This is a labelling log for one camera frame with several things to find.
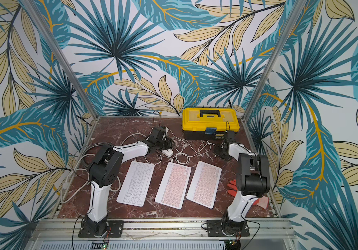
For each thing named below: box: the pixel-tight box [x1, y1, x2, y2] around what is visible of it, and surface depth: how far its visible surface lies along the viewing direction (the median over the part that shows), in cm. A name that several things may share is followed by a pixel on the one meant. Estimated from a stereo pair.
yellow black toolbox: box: [182, 107, 240, 141], surface depth 99 cm
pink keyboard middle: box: [155, 161, 192, 210], surface depth 88 cm
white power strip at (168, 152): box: [161, 148, 174, 158], surface depth 100 cm
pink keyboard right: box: [186, 160, 223, 209], surface depth 90 cm
